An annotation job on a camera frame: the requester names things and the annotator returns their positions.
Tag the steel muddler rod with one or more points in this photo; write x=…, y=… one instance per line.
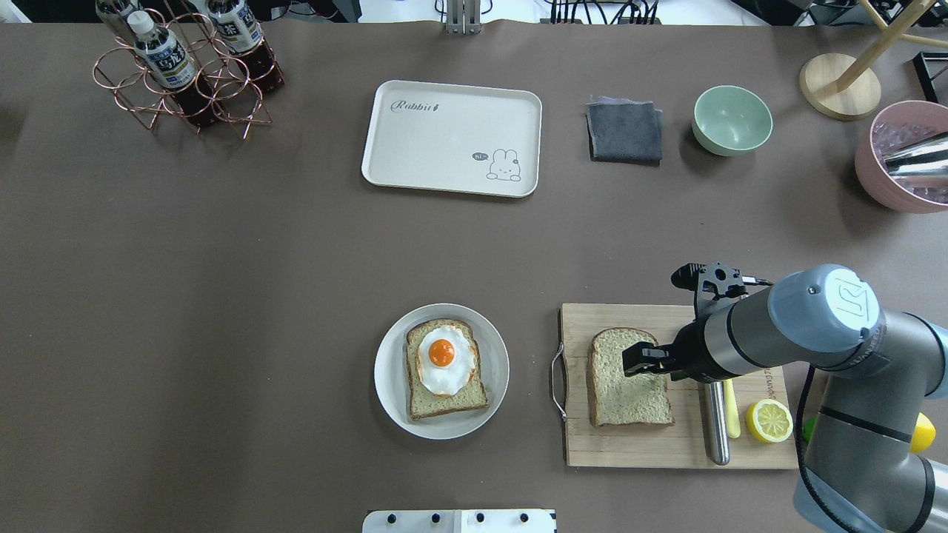
x=714, y=421

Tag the fried egg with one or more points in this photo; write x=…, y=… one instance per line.
x=446, y=360

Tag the grey folded cloth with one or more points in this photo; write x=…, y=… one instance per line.
x=623, y=130

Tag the green lime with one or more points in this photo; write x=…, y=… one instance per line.
x=807, y=428

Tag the green bowl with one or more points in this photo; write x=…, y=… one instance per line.
x=731, y=121

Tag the tea bottle three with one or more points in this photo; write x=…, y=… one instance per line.
x=114, y=15

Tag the metal scoop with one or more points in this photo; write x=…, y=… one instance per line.
x=922, y=164

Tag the pink bowl with ice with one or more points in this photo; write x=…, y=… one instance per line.
x=895, y=127

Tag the bread slice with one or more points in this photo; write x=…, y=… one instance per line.
x=424, y=404
x=614, y=398

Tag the tea bottle two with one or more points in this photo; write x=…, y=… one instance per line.
x=239, y=29

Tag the tea bottle one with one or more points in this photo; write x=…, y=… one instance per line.
x=173, y=68

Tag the copper wire bottle rack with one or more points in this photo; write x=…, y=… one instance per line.
x=209, y=65

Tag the wooden cutting board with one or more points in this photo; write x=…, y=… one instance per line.
x=680, y=446

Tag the white round plate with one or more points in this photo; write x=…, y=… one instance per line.
x=391, y=374

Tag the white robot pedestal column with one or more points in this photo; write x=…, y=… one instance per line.
x=461, y=520

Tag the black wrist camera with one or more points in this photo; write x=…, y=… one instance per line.
x=714, y=285

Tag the half lemon slice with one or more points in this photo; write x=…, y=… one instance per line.
x=769, y=421

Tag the wooden mug tree stand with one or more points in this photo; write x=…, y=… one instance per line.
x=845, y=88

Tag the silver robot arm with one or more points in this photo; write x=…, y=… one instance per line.
x=857, y=473

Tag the yellow lemon far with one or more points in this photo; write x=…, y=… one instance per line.
x=924, y=434

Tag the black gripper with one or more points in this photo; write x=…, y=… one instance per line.
x=688, y=354

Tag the yellow plastic knife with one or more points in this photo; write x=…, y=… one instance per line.
x=732, y=420

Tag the cream rabbit tray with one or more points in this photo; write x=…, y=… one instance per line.
x=454, y=138

